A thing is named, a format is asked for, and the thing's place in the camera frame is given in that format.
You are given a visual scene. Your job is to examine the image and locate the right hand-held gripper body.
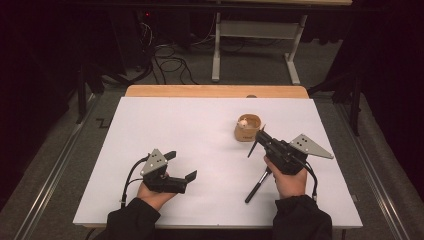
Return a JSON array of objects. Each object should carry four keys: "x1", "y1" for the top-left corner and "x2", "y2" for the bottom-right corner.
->
[{"x1": 263, "y1": 133, "x2": 335, "y2": 176}]

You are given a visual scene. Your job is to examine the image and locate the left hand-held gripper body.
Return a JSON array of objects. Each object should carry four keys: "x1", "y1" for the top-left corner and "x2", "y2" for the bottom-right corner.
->
[{"x1": 139, "y1": 148, "x2": 188, "y2": 195}]

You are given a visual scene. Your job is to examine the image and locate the tan round brush holder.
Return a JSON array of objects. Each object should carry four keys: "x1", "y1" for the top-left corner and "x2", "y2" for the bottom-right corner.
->
[{"x1": 233, "y1": 113, "x2": 262, "y2": 143}]

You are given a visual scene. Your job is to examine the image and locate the person's left hand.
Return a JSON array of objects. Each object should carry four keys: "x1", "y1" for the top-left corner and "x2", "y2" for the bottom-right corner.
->
[{"x1": 136, "y1": 181, "x2": 178, "y2": 212}]

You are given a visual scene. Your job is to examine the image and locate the person's right hand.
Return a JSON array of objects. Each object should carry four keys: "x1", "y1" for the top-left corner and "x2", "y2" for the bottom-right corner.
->
[{"x1": 263, "y1": 155, "x2": 308, "y2": 200}]

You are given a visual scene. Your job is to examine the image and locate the white board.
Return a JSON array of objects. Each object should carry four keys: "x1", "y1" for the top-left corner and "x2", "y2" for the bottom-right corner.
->
[{"x1": 72, "y1": 96, "x2": 364, "y2": 229}]

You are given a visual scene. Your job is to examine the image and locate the wooden table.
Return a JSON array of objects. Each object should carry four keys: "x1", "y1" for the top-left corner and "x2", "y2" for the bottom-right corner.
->
[{"x1": 124, "y1": 84, "x2": 310, "y2": 100}]

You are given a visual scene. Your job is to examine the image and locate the black metal stand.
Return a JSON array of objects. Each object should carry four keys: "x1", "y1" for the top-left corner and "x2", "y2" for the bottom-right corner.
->
[
  {"x1": 308, "y1": 71, "x2": 364, "y2": 137},
  {"x1": 75, "y1": 63, "x2": 106, "y2": 124}
]

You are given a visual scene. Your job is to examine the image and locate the black equipment box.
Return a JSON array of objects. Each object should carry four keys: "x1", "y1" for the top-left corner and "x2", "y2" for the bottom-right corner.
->
[{"x1": 109, "y1": 9, "x2": 158, "y2": 73}]

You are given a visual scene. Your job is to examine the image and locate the right hand-held gripper black cable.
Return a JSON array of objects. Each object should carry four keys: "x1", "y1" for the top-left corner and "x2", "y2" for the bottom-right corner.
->
[{"x1": 301, "y1": 159, "x2": 319, "y2": 202}]

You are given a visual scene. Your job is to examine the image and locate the hand-held gripper black cable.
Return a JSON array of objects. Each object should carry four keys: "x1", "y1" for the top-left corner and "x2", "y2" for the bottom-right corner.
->
[
  {"x1": 301, "y1": 159, "x2": 319, "y2": 202},
  {"x1": 119, "y1": 153, "x2": 151, "y2": 209}
]

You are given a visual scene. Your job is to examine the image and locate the left hand-held gripper black cable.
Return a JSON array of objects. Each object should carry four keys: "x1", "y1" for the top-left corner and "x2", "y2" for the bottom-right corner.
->
[{"x1": 119, "y1": 153, "x2": 151, "y2": 209}]

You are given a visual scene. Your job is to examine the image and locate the metal floor rail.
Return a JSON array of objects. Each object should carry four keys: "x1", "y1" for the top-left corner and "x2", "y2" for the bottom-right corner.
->
[
  {"x1": 333, "y1": 99, "x2": 416, "y2": 240},
  {"x1": 13, "y1": 93, "x2": 103, "y2": 240}
]

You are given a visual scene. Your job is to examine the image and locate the black floor cables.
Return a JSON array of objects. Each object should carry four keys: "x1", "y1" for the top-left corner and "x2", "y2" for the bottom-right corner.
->
[{"x1": 151, "y1": 43, "x2": 200, "y2": 86}]

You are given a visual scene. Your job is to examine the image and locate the white metal desk frame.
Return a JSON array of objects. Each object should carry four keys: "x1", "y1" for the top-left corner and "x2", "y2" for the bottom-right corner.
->
[{"x1": 206, "y1": 0, "x2": 354, "y2": 86}]

